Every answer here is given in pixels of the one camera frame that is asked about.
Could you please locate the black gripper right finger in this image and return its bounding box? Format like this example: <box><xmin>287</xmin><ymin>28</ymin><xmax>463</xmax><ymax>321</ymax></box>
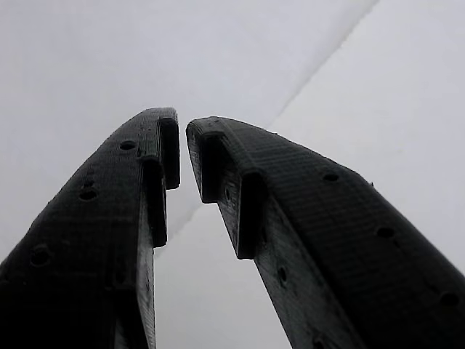
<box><xmin>185</xmin><ymin>116</ymin><xmax>465</xmax><ymax>349</ymax></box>

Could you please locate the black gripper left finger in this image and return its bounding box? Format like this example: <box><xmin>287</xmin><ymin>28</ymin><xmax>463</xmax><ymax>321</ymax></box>
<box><xmin>0</xmin><ymin>106</ymin><xmax>182</xmax><ymax>349</ymax></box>

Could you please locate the large white paper sheet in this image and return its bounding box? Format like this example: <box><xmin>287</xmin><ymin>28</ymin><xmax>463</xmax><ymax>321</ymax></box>
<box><xmin>0</xmin><ymin>0</ymin><xmax>465</xmax><ymax>349</ymax></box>

